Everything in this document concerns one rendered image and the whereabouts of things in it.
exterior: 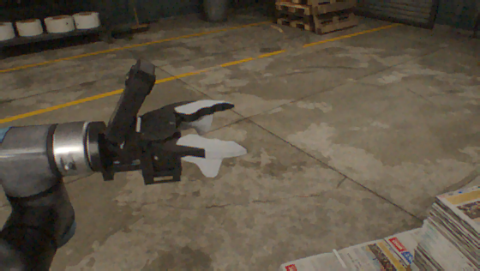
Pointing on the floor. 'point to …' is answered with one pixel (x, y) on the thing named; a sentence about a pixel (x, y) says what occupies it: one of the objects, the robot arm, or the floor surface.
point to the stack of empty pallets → (296, 13)
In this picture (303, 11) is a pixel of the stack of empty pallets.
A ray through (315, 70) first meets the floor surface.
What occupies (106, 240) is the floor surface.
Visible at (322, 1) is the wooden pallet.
